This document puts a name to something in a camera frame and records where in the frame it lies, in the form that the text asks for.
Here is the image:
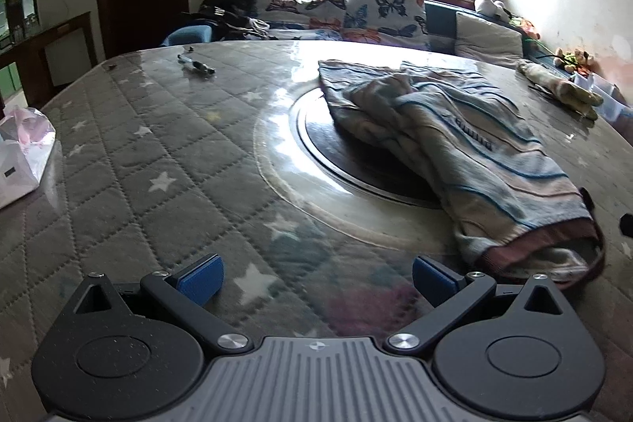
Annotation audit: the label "dark clothes pile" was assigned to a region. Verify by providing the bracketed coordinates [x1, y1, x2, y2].
[180, 4, 278, 42]

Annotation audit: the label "clear plastic storage box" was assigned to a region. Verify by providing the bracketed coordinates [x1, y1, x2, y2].
[569, 71, 633, 123]

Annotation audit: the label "white plush toy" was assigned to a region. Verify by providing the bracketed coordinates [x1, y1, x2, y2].
[474, 0, 511, 20]

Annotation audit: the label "butterfly print quilt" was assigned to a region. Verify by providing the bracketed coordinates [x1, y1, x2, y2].
[267, 24, 347, 42]

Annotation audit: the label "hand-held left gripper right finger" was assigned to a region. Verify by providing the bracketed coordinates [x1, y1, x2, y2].
[386, 255, 569, 356]

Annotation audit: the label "square butterfly print pillow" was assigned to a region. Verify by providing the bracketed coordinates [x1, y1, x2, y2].
[343, 0, 429, 51]

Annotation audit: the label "folded yellow cloth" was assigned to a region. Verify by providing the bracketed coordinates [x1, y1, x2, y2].
[517, 59, 605, 121]

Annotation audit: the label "round dark table turntable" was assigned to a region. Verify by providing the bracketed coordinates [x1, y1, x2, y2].
[296, 86, 442, 208]

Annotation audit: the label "long butterfly print cushion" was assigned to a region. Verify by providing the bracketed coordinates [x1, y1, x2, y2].
[254, 0, 347, 30]

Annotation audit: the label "pale grey pillow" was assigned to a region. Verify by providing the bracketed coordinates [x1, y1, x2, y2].
[454, 11, 525, 60]

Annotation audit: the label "dark wooden console table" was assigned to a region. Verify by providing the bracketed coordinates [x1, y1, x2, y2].
[0, 11, 98, 107]

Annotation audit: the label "orange green plush toy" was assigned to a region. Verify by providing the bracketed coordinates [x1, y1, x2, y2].
[509, 15, 540, 41]

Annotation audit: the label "brown green plush toy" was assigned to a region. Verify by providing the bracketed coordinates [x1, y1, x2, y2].
[553, 47, 595, 75]

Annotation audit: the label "black pen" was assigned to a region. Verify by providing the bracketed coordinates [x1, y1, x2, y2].
[177, 54, 216, 75]

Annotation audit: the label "striped blue beige pants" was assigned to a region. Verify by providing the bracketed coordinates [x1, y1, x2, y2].
[316, 59, 606, 290]

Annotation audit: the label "white pink plastic bag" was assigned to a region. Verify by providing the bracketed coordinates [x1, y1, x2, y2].
[0, 104, 57, 209]

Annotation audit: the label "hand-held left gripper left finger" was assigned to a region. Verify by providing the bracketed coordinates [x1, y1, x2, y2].
[62, 254, 250, 354]

